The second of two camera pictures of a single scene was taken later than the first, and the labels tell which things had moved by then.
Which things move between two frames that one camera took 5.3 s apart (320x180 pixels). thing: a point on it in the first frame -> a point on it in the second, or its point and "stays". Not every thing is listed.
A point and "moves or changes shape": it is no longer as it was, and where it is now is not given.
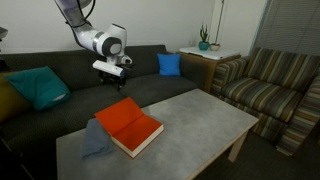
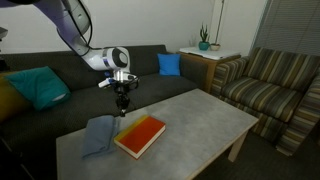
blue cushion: (169, 64) stays
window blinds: (290, 25) stays
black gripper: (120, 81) -> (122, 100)
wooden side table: (210, 57) stays
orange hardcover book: (130, 128) moves or changes shape
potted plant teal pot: (204, 44) stays
